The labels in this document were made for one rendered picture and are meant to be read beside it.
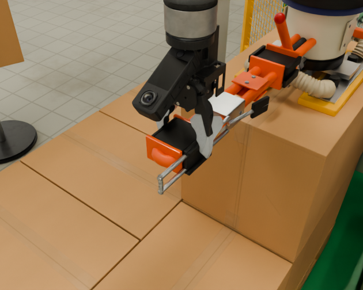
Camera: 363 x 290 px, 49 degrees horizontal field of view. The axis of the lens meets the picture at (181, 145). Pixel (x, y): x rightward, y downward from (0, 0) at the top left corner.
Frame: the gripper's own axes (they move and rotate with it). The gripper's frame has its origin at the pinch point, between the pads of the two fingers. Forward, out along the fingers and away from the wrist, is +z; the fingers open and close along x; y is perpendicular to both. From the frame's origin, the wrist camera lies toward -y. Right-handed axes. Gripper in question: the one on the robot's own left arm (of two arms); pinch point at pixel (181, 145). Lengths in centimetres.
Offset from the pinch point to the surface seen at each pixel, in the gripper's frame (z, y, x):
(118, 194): 53, 18, 40
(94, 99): 107, 106, 158
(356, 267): 108, 83, -32
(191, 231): 53, 20, 12
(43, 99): 107, 84, 185
